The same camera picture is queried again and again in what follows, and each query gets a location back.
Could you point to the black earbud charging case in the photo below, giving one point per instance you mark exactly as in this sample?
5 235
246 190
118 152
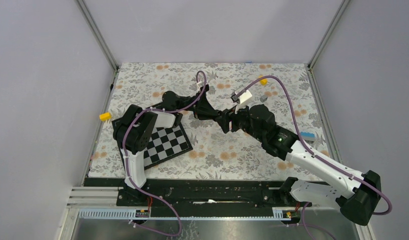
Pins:
220 117

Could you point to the floral patterned table mat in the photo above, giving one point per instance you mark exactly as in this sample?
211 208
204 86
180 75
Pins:
214 154

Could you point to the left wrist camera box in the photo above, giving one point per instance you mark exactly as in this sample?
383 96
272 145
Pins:
200 85

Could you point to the yellow block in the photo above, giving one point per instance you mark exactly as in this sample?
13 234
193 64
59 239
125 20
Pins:
263 81
105 116

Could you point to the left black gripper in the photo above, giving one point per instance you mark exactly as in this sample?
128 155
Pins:
202 109

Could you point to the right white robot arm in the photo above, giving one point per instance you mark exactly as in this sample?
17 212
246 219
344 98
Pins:
354 193

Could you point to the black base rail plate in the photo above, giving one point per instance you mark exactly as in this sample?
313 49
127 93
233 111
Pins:
208 198

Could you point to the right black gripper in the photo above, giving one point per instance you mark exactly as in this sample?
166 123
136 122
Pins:
231 116

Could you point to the yellow block far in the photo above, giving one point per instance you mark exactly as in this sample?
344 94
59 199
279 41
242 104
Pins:
263 81

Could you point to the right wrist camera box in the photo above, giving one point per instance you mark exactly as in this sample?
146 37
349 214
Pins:
241 98

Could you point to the yellow block left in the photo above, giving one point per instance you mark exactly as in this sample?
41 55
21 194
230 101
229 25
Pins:
105 116

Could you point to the small grey block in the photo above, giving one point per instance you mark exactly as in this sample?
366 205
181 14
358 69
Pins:
263 98

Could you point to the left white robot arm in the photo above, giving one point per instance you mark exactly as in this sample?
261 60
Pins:
134 169

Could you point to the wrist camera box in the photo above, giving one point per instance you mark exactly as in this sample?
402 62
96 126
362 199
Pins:
241 98
200 85

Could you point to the blue white eraser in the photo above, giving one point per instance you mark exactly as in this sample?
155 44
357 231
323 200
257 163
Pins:
307 136

